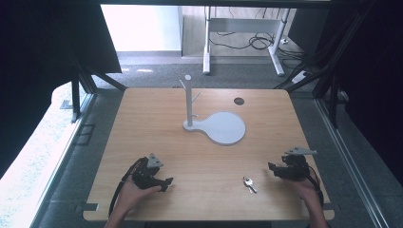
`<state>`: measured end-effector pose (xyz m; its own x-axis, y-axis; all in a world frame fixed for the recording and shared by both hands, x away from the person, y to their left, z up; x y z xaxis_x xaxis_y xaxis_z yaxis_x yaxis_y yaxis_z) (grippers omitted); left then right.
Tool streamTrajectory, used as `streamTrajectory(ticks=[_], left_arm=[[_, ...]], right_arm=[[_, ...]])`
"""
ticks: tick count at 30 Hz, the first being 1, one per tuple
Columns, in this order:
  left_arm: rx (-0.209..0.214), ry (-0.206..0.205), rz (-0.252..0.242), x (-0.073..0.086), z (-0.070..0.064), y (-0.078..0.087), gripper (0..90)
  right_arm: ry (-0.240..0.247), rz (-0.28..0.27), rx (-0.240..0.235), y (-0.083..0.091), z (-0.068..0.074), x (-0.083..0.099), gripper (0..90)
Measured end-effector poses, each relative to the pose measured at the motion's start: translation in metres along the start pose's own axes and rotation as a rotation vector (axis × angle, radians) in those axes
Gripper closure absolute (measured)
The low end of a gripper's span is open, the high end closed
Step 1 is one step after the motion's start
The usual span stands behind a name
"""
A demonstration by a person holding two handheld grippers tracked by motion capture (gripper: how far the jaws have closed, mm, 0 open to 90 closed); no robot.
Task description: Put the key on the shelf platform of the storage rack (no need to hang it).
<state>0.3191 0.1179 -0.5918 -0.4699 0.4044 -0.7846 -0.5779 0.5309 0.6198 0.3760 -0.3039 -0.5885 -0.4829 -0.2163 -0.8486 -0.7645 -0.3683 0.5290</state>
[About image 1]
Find white desk frame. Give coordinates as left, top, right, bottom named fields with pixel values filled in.
left=202, top=6, right=291, bottom=77

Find black metal frame strut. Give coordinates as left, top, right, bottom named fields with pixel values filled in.
left=274, top=0, right=378, bottom=129
left=65, top=47, right=128, bottom=124

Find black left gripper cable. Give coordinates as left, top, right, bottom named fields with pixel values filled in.
left=107, top=157, right=144, bottom=219

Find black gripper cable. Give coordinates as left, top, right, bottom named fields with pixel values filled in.
left=107, top=157, right=144, bottom=219
left=300, top=162, right=325, bottom=208

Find white wall panel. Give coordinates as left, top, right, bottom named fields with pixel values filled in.
left=100, top=4, right=183, bottom=53

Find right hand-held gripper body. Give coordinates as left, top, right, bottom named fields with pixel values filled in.
left=278, top=145, right=318, bottom=182

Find white key holder stand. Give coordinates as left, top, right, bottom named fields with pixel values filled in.
left=179, top=74, right=247, bottom=146

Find person's left hand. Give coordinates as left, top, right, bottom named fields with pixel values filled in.
left=114, top=180, right=163, bottom=220

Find silver key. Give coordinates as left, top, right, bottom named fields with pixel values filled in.
left=242, top=176, right=259, bottom=195

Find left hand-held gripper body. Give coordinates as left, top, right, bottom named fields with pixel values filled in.
left=130, top=153, right=164, bottom=191

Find black curtain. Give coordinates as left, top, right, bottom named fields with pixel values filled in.
left=312, top=0, right=403, bottom=188
left=0, top=0, right=123, bottom=180

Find black floor cables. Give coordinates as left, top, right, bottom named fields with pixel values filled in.
left=208, top=8, right=307, bottom=62

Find person's right hand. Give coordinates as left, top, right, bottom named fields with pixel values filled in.
left=289, top=170, right=321, bottom=211

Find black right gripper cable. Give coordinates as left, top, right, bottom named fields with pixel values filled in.
left=300, top=162, right=325, bottom=208

